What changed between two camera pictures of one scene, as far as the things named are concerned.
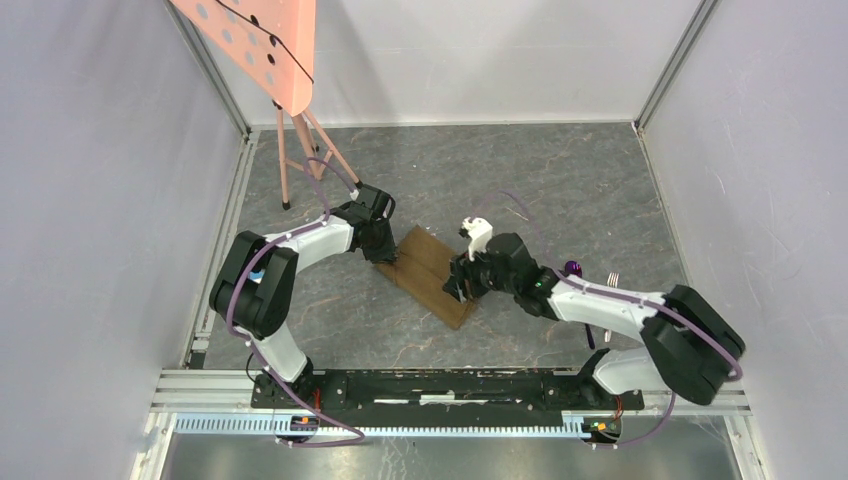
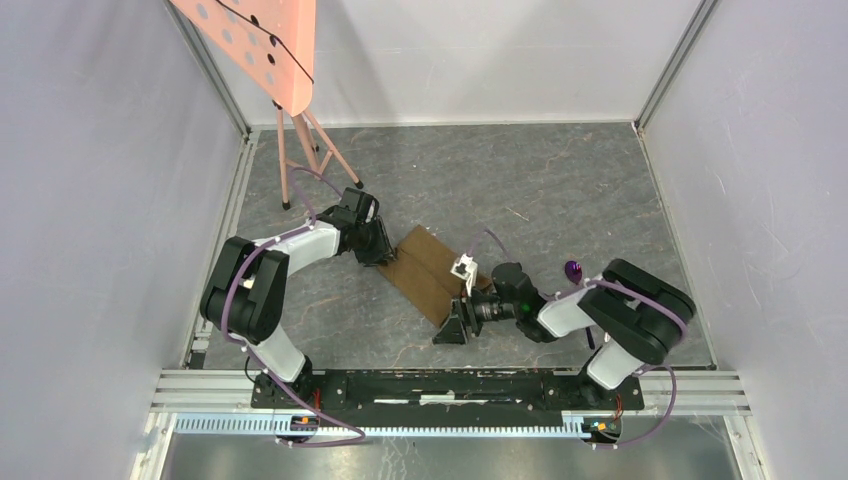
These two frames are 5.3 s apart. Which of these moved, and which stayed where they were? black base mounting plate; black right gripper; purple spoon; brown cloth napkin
Moved: black right gripper
Stayed: brown cloth napkin; black base mounting plate; purple spoon
